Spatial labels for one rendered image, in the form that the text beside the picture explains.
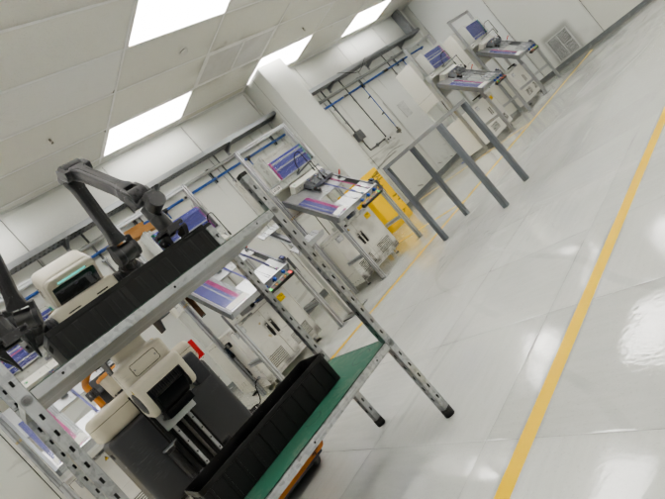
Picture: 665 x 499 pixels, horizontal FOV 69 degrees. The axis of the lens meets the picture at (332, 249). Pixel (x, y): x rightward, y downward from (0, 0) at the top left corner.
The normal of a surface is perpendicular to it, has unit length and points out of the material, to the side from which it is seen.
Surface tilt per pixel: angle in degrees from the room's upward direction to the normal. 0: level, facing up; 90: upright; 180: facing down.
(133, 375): 98
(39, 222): 90
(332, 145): 90
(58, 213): 90
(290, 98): 90
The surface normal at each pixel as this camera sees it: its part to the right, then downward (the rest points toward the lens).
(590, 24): -0.58, 0.55
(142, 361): 0.57, -0.25
